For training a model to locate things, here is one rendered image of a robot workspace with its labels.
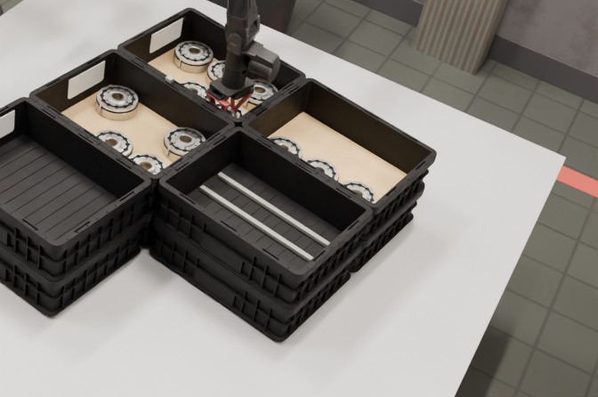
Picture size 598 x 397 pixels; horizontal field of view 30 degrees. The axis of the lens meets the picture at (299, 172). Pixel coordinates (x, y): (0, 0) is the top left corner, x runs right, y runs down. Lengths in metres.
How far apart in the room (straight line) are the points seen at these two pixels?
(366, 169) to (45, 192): 0.79
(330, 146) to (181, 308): 0.60
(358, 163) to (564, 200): 1.64
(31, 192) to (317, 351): 0.73
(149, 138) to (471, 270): 0.86
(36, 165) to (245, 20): 0.58
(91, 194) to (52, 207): 0.10
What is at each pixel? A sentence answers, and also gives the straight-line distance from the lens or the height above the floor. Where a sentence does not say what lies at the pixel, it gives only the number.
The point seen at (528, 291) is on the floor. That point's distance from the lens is 3.89.
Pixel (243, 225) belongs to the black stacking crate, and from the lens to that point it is 2.56.
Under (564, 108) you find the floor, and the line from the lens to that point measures 4.80.
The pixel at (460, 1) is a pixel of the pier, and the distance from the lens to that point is 4.66.
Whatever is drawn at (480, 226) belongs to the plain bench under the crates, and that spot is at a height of 0.70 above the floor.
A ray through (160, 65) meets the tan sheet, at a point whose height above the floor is 0.83.
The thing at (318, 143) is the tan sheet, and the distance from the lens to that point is 2.83.
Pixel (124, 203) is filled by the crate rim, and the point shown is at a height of 0.93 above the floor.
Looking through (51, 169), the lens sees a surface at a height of 0.83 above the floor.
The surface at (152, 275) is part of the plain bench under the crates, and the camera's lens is 2.59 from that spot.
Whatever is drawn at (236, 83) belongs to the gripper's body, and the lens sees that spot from 2.70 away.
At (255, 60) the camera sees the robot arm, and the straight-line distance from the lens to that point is 2.65.
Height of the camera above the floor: 2.58
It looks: 40 degrees down
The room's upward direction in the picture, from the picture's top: 15 degrees clockwise
